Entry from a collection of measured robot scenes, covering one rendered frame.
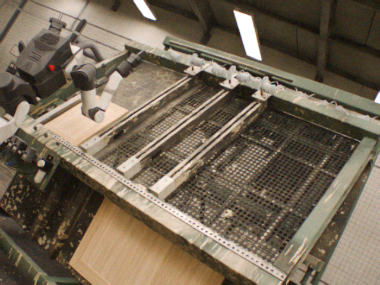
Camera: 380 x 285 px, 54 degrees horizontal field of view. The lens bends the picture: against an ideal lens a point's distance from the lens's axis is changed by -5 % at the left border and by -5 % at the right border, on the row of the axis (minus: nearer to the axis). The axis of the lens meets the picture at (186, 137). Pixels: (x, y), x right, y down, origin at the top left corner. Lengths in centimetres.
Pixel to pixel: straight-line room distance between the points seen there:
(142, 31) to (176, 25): 80
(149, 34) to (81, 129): 644
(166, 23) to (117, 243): 707
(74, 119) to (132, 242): 98
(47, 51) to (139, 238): 117
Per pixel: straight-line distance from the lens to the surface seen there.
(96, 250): 244
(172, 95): 281
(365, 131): 251
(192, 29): 866
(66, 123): 277
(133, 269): 228
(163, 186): 206
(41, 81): 230
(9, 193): 313
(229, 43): 829
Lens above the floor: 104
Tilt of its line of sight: 6 degrees up
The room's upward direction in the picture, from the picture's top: 29 degrees clockwise
